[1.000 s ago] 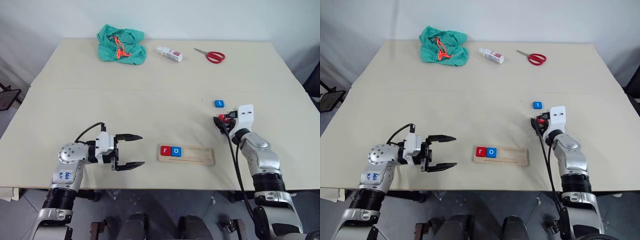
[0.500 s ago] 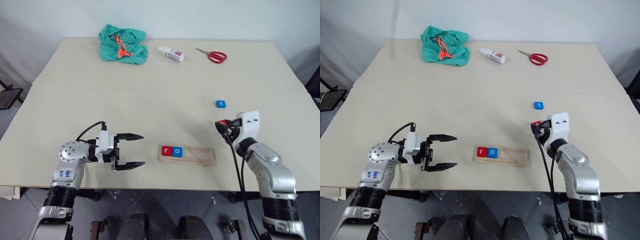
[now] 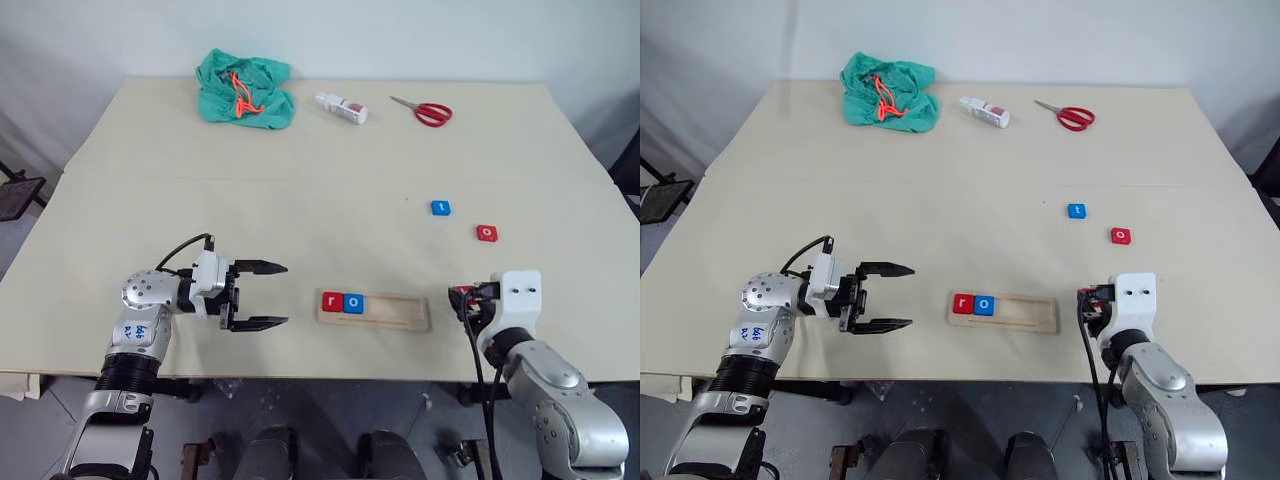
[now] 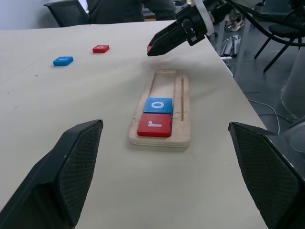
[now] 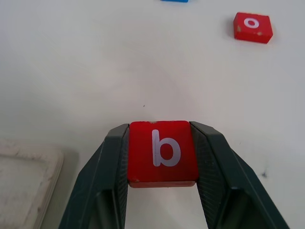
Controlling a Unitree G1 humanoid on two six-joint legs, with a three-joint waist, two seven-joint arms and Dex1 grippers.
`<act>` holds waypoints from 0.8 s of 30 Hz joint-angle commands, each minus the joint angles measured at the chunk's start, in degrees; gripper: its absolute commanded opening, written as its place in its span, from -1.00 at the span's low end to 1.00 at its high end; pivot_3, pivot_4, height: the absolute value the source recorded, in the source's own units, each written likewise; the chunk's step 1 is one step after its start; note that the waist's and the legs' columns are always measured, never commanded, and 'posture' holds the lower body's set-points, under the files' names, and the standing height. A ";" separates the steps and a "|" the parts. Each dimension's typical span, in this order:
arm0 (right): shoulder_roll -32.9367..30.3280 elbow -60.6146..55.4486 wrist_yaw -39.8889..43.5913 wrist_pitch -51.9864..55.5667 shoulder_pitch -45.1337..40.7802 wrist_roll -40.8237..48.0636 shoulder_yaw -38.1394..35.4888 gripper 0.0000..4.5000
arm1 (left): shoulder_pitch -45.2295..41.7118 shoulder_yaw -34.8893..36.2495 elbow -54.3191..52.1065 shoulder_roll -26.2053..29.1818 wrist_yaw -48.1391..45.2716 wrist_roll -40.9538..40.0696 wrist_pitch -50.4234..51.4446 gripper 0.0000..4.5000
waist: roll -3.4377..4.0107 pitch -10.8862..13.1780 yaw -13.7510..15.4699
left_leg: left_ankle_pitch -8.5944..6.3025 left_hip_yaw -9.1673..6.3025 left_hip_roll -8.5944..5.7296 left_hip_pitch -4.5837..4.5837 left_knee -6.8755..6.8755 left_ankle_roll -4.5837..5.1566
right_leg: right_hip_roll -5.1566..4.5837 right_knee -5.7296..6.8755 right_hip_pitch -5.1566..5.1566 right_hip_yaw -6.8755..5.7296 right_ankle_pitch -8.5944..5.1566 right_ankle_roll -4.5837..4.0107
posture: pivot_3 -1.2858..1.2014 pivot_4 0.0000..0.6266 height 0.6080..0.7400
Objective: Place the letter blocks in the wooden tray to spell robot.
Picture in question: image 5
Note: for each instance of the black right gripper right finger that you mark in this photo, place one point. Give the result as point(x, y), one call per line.
point(228, 181)

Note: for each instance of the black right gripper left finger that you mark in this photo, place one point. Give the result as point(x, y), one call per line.
point(95, 181)

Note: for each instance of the red letter o block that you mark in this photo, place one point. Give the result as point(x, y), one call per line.
point(240, 31)

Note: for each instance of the blue letter t block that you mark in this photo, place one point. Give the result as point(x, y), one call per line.
point(174, 1)

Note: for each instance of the red letter b block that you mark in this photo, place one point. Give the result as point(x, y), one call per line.
point(143, 155)

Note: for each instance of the wooden letter tray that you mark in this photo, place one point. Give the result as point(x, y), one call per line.
point(21, 186)

